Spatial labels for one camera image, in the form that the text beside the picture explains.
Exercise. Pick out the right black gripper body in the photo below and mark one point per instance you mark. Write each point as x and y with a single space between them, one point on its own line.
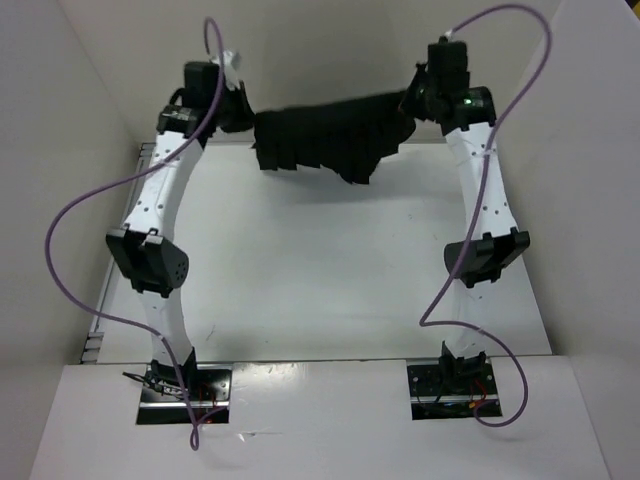
426 110

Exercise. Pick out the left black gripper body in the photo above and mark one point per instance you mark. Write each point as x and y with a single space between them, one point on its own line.
227 108

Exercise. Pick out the black pleated skirt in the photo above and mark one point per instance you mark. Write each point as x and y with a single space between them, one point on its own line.
348 137

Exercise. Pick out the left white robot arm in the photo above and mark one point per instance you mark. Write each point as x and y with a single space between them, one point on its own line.
143 248

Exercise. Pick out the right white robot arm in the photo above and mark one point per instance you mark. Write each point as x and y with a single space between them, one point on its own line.
493 240

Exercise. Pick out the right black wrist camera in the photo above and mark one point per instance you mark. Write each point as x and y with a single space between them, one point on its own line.
448 60

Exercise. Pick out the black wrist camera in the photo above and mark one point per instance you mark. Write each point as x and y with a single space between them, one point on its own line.
200 83
448 60

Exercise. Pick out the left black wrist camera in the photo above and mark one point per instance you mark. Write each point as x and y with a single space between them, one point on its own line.
200 83

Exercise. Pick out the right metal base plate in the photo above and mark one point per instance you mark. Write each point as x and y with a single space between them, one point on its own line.
431 398

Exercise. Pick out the metal base plate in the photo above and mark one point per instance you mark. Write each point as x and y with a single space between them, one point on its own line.
162 403
431 398

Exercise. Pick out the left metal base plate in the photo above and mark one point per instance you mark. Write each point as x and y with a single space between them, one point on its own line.
162 403

